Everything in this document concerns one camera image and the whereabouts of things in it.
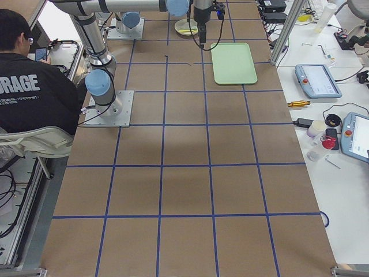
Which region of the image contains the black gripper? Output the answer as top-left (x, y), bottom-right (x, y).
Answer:
top-left (193, 0), bottom-right (213, 48)

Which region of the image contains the white round plate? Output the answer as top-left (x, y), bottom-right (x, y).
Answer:
top-left (174, 18), bottom-right (198, 36)

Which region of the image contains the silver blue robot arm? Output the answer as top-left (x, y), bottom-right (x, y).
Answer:
top-left (52, 1), bottom-right (218, 118)
top-left (115, 12), bottom-right (141, 35)

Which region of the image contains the mint green tray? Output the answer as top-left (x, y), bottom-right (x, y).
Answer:
top-left (211, 43), bottom-right (258, 85)

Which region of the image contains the black power adapter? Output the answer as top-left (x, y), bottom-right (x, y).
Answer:
top-left (258, 0), bottom-right (287, 24)

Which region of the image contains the brass cylinder tool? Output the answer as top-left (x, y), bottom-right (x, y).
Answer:
top-left (287, 100), bottom-right (311, 108)

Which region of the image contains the far teach pendant tablet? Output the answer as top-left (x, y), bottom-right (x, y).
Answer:
top-left (295, 64), bottom-right (342, 99)

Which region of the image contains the teach pendant tablet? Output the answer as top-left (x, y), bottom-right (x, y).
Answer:
top-left (340, 112), bottom-right (369, 163)
top-left (295, 64), bottom-right (342, 99)

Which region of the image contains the black smartphone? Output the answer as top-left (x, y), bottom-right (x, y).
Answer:
top-left (35, 47), bottom-right (48, 61)

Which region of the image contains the person in black jacket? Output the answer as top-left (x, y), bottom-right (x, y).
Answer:
top-left (1, 9), bottom-right (87, 136)

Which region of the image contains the near teach pendant tablet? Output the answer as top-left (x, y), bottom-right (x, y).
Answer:
top-left (340, 112), bottom-right (369, 163)

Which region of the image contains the grey office chair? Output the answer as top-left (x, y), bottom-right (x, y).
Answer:
top-left (0, 125), bottom-right (75, 179)

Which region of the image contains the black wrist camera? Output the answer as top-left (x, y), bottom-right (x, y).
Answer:
top-left (213, 1), bottom-right (225, 20)

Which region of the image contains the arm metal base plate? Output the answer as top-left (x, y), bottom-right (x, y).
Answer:
top-left (81, 91), bottom-right (134, 128)
top-left (107, 17), bottom-right (145, 40)

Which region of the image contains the aluminium frame post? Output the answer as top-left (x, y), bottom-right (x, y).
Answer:
top-left (270, 0), bottom-right (305, 65)

